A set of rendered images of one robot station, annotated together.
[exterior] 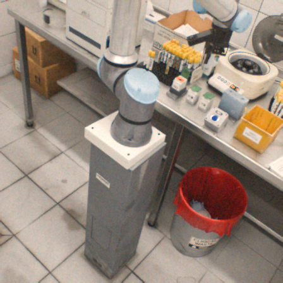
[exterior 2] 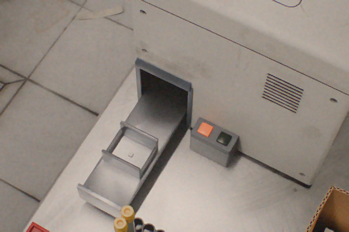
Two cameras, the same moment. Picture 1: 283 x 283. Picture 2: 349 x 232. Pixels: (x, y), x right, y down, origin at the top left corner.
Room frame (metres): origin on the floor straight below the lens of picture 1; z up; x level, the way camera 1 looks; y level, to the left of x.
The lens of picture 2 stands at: (1.40, -0.25, 1.77)
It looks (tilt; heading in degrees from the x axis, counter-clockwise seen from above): 62 degrees down; 86
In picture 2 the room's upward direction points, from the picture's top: 1 degrees clockwise
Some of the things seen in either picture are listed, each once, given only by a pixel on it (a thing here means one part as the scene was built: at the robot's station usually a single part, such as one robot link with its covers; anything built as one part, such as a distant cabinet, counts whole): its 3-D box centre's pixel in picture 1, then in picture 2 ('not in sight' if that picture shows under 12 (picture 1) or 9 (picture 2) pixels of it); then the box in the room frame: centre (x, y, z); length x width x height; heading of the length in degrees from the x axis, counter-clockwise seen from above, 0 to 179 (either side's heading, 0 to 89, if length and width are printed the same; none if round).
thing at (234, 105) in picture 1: (232, 104); not in sight; (1.18, -0.34, 0.92); 0.10 x 0.07 x 0.10; 53
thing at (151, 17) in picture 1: (144, 11); not in sight; (1.89, 0.14, 0.94); 0.22 x 0.12 x 0.13; 62
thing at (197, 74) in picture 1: (180, 64); not in sight; (1.44, -0.10, 0.91); 0.20 x 0.10 x 0.07; 58
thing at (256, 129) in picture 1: (258, 129); not in sight; (1.06, -0.44, 0.93); 0.13 x 0.13 x 0.10; 57
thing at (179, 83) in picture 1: (179, 84); not in sight; (1.25, -0.11, 0.92); 0.05 x 0.04 x 0.06; 146
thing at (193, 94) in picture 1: (193, 94); not in sight; (1.22, -0.18, 0.91); 0.05 x 0.04 x 0.07; 148
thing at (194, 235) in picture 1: (201, 214); not in sight; (1.12, -0.40, 0.22); 0.38 x 0.37 x 0.44; 58
